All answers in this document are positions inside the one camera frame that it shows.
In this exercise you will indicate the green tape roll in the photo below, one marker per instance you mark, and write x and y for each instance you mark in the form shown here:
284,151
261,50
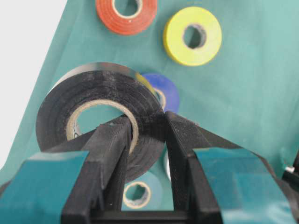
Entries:
151,191

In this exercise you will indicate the black tape roll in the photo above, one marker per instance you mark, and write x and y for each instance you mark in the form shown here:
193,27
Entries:
99,92

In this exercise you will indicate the white plastic tray case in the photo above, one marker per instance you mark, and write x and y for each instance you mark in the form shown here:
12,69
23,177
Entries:
26,30

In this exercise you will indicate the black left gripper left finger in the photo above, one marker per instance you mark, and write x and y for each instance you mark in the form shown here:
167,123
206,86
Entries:
70,183

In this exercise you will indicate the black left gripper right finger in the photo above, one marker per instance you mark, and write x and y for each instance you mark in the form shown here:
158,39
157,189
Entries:
219,182

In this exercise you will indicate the red tape roll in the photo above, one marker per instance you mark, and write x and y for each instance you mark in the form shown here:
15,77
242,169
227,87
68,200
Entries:
126,25

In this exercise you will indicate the yellow tape roll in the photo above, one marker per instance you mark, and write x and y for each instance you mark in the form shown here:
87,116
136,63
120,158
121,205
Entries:
192,36

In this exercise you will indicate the blue tape roll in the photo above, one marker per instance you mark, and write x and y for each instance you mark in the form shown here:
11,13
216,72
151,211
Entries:
165,89

